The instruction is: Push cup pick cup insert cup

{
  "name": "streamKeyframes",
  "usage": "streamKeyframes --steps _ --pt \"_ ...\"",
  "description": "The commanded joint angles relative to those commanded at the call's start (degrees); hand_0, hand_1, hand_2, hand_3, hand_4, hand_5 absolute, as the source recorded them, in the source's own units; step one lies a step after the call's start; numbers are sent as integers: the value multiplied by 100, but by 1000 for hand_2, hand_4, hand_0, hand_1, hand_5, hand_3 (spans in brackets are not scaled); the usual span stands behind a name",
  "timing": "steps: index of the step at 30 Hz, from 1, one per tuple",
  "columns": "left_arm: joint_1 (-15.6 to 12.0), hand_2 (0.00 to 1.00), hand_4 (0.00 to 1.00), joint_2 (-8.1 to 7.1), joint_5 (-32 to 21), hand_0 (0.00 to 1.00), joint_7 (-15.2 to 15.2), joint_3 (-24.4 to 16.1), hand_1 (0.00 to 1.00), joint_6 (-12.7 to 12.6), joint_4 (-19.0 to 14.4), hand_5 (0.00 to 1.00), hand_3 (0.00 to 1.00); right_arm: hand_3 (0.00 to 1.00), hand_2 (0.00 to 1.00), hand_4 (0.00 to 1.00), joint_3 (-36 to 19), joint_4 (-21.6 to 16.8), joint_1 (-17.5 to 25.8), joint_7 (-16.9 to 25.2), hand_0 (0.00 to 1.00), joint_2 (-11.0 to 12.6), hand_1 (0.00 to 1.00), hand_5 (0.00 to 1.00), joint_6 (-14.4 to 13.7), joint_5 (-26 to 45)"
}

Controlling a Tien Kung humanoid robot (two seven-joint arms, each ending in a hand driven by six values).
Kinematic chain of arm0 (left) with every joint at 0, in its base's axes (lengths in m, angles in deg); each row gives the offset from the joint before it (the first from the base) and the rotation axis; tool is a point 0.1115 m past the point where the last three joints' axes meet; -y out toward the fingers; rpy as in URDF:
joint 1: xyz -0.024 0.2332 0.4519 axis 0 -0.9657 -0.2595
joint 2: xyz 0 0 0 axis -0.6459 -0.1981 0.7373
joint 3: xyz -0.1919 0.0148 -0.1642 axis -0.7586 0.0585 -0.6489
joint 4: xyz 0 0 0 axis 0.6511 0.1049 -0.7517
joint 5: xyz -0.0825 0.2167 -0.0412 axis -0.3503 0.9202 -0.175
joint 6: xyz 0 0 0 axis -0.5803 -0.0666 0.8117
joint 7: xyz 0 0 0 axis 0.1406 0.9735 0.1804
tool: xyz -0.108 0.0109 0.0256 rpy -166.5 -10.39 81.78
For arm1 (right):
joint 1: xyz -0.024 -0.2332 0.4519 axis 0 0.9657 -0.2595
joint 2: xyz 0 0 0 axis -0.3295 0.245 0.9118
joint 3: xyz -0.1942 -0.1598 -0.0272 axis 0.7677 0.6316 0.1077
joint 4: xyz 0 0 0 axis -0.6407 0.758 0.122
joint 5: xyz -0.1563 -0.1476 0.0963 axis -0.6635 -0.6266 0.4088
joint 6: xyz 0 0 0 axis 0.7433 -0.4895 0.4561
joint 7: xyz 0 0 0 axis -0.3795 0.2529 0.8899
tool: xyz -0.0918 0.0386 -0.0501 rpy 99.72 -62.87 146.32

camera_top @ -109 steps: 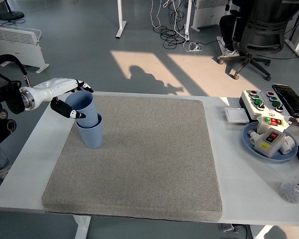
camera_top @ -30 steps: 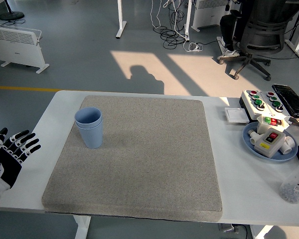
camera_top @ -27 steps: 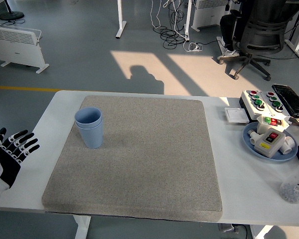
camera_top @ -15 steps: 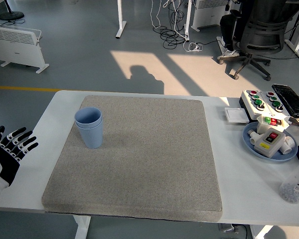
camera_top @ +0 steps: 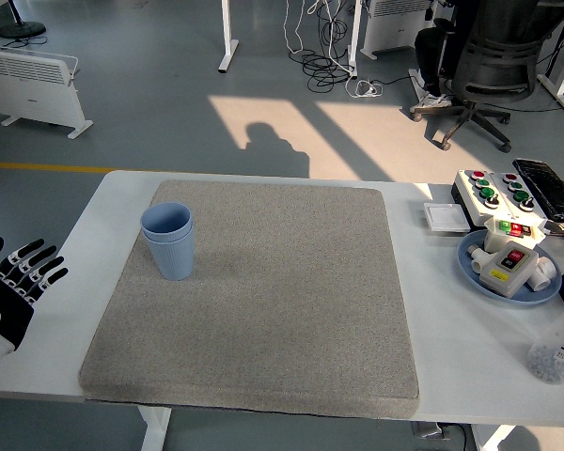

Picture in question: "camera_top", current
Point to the grey switch box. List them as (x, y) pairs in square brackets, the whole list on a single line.
[(503, 275)]

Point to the blue ribbed cup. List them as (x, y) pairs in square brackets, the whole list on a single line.
[(164, 218), (174, 263)]

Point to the black keyboard in plastic wrap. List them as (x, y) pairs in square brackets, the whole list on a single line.
[(550, 188)]

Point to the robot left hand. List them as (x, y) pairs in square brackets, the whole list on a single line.
[(7, 315)]

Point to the clear bead bottle red cap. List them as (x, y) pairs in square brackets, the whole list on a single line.
[(557, 347)]

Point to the black fan stand base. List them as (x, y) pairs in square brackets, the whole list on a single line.
[(22, 29)]

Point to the white push-button control box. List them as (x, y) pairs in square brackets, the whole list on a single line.
[(503, 197)]

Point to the white panel heater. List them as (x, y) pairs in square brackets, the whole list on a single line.
[(33, 94), (390, 28)]

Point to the black mesh office chair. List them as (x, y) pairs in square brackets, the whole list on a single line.
[(498, 61)]

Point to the white desk leg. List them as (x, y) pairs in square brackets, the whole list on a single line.
[(354, 37), (226, 42)]

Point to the white wall switch plate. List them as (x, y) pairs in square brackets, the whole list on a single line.
[(446, 217)]

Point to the white pipe fitting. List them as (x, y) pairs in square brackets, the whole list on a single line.
[(545, 275), (479, 258)]

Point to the white table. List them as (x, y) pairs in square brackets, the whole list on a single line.
[(451, 338)]

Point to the white desk frame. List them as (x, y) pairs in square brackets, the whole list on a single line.
[(557, 80)]

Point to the small white button box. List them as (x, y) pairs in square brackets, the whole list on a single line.
[(498, 237)]

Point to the blue round plate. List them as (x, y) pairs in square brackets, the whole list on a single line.
[(467, 268)]

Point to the seated person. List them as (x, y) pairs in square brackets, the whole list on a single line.
[(427, 51)]

